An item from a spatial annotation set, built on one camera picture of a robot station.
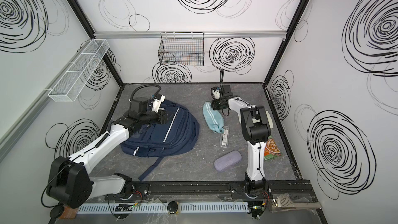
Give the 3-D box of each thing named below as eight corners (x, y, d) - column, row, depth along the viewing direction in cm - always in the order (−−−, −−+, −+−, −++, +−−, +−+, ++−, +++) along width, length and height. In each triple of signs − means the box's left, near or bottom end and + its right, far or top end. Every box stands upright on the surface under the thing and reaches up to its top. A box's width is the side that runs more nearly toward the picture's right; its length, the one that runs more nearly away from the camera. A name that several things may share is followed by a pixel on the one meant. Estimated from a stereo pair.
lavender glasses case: (217, 173, 81) (217, 172, 78) (212, 163, 84) (212, 161, 81) (242, 160, 85) (243, 157, 83) (236, 150, 89) (237, 148, 86)
